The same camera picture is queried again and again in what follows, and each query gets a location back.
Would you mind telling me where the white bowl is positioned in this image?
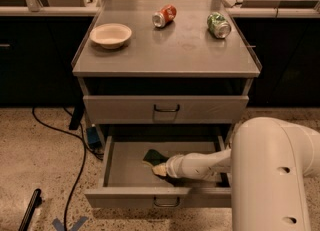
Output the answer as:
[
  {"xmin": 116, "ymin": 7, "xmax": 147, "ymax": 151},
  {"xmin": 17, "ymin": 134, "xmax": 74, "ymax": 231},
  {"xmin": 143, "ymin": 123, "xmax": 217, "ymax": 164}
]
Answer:
[{"xmin": 89, "ymin": 23, "xmax": 132, "ymax": 49}]

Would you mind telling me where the grey open middle drawer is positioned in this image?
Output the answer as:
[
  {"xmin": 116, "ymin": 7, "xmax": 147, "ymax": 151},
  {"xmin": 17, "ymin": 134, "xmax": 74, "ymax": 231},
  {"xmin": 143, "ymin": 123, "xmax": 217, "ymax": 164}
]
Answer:
[{"xmin": 85, "ymin": 136, "xmax": 231, "ymax": 208}]

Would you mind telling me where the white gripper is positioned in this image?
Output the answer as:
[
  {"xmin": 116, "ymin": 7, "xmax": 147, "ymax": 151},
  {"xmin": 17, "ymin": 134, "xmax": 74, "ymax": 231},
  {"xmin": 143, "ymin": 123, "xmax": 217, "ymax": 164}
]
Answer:
[{"xmin": 152, "ymin": 155, "xmax": 183, "ymax": 178}]

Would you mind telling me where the black counter cabinet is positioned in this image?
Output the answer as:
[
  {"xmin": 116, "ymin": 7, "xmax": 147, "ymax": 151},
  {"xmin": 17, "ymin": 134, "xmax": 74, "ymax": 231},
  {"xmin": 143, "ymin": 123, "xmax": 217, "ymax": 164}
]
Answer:
[{"xmin": 0, "ymin": 15, "xmax": 320, "ymax": 107}]

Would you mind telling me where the grey upper drawer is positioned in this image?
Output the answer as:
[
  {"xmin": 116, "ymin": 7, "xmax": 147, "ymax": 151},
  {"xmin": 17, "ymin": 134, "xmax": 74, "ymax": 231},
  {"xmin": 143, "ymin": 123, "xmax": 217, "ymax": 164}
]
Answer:
[{"xmin": 83, "ymin": 95, "xmax": 249, "ymax": 124}]

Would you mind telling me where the green and yellow sponge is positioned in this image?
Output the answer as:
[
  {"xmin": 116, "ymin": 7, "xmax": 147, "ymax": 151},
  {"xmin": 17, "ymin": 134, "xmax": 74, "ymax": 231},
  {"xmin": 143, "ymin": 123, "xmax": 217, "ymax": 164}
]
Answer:
[{"xmin": 143, "ymin": 149, "xmax": 168, "ymax": 170}]

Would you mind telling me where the grey drawer cabinet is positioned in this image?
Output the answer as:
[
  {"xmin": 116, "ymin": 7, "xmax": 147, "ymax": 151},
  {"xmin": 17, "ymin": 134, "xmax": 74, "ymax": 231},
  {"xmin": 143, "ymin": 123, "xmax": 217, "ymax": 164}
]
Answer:
[{"xmin": 73, "ymin": 0, "xmax": 261, "ymax": 140}]

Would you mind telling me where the black bar on floor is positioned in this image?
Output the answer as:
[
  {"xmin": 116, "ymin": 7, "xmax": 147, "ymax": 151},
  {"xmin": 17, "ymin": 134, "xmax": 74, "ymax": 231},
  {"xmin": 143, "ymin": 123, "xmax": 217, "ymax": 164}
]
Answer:
[{"xmin": 18, "ymin": 188, "xmax": 42, "ymax": 231}]

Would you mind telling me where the green soda can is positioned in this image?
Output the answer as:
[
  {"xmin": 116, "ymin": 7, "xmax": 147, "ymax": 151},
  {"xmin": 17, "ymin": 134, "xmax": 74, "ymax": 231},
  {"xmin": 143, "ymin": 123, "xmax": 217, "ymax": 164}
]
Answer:
[{"xmin": 207, "ymin": 12, "xmax": 231, "ymax": 39}]

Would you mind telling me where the red soda can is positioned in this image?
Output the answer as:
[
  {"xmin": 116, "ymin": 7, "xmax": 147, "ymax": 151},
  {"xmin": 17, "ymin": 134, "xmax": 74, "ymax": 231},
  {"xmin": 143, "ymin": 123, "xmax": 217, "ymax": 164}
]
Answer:
[{"xmin": 152, "ymin": 4, "xmax": 177, "ymax": 28}]

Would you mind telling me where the blue tape cross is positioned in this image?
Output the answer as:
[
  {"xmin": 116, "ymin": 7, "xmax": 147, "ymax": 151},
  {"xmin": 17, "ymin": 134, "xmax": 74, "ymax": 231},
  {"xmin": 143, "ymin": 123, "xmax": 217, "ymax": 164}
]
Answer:
[{"xmin": 51, "ymin": 215, "xmax": 90, "ymax": 231}]

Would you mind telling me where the black floor cable left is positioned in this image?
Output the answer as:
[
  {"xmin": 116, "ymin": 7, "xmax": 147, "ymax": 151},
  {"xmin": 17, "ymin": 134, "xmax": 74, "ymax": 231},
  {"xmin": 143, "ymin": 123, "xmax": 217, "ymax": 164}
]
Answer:
[{"xmin": 31, "ymin": 107, "xmax": 105, "ymax": 231}]

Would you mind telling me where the blue power adapter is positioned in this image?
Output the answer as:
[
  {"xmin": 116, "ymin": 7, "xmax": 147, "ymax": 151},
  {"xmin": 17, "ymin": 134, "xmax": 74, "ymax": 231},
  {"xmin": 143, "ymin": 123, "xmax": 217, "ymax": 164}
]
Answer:
[{"xmin": 86, "ymin": 127, "xmax": 101, "ymax": 149}]

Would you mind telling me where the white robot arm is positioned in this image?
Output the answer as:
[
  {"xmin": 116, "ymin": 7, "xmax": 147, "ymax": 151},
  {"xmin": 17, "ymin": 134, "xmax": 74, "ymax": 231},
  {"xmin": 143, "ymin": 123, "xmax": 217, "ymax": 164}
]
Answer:
[{"xmin": 152, "ymin": 117, "xmax": 320, "ymax": 231}]

